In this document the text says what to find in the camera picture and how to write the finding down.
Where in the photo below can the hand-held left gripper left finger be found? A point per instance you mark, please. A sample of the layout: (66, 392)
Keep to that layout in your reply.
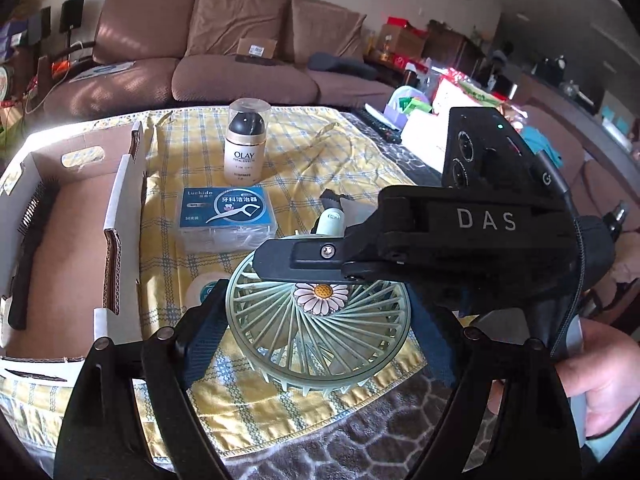
(200, 340)

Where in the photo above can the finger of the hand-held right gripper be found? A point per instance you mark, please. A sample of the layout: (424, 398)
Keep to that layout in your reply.
(310, 260)

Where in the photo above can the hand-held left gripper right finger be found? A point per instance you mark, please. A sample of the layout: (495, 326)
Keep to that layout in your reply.
(435, 345)

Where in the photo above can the white round tin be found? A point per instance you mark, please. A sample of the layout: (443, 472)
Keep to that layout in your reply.
(197, 292)

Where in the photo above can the black sachet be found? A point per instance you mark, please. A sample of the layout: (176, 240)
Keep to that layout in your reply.
(332, 200)

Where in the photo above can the green handheld fan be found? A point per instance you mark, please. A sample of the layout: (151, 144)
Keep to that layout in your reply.
(320, 350)

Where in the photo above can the blue floss pick box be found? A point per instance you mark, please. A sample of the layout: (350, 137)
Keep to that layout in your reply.
(225, 210)

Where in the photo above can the cream pump bottle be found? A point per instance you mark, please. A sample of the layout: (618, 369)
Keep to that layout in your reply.
(242, 155)

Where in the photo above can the white brown cardboard box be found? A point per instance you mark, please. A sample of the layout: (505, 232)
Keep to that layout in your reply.
(65, 270)

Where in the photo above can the person's right forearm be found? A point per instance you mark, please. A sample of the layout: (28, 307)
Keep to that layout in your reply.
(612, 435)

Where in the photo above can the person's right hand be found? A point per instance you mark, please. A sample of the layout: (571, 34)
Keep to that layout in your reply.
(600, 370)

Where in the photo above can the yellow plaid cloth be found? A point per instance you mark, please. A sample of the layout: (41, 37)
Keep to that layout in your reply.
(300, 160)

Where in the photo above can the grey honeycomb pattern blanket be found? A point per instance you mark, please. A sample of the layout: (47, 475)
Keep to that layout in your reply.
(380, 435)

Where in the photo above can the white tissue pack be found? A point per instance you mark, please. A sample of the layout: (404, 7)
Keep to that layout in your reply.
(422, 135)

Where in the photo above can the black remote control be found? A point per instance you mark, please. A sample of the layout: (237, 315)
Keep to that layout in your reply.
(380, 127)

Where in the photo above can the purple plastic container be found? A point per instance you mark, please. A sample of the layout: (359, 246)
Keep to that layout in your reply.
(405, 110)

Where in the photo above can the cluttered side table with boxes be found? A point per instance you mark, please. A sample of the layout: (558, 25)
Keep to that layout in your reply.
(455, 50)

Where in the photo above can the brown sofa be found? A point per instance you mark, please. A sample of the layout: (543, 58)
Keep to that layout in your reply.
(240, 80)

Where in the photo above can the dark blue-grey cloth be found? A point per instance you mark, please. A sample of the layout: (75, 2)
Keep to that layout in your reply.
(340, 65)

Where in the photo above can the cardboard carton red label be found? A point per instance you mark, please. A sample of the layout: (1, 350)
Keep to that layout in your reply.
(400, 40)

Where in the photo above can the small cardboard parcel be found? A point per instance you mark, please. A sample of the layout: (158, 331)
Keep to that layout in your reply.
(256, 48)

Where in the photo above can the brown sofa back cushion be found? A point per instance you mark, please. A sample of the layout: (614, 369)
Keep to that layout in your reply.
(240, 20)
(325, 30)

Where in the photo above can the white blue printed paper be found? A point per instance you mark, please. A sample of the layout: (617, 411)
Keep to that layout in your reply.
(102, 71)

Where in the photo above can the orange item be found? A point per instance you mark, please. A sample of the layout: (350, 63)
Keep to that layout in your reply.
(60, 66)

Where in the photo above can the dark wooden side table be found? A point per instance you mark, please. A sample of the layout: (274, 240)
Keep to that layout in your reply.
(75, 50)

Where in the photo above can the black speaker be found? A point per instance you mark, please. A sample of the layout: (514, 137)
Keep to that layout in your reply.
(72, 14)

